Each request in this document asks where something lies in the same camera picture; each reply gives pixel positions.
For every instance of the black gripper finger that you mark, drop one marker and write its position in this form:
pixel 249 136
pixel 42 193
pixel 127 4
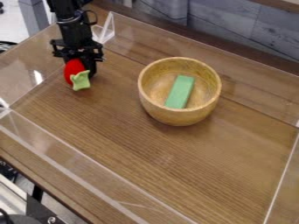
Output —
pixel 91 66

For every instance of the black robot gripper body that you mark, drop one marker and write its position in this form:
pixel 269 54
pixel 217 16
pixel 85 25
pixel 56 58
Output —
pixel 77 43

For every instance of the red plush fruit green leaf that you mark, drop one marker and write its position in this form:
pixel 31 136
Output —
pixel 77 75

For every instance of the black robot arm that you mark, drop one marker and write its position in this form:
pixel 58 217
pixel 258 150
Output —
pixel 69 10

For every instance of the wooden bowl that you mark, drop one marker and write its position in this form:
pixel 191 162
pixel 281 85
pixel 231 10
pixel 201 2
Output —
pixel 155 83

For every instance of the green rectangular block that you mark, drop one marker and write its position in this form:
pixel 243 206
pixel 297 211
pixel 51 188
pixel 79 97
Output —
pixel 181 92

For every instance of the black device lower left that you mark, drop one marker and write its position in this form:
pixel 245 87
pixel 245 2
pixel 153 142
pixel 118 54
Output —
pixel 26 211

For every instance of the grey post upper left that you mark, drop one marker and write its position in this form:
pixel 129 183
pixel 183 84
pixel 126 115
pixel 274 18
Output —
pixel 34 15

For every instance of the clear acrylic tray enclosure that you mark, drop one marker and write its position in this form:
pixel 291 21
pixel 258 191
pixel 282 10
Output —
pixel 121 168

